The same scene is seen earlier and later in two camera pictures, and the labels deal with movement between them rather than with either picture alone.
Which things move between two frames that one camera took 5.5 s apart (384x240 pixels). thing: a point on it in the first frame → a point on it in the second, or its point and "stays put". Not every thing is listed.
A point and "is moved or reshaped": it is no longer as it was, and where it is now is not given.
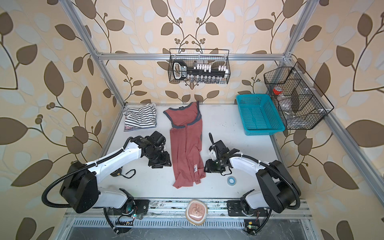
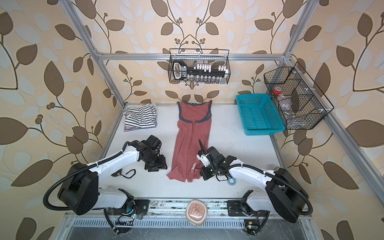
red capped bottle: (277, 90) stays put
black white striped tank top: (144, 117) stays put
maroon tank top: (186, 124) is moved or reshaped
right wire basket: (301, 103) stays put
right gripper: (209, 163) → (203, 172)
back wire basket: (196, 66) stays put
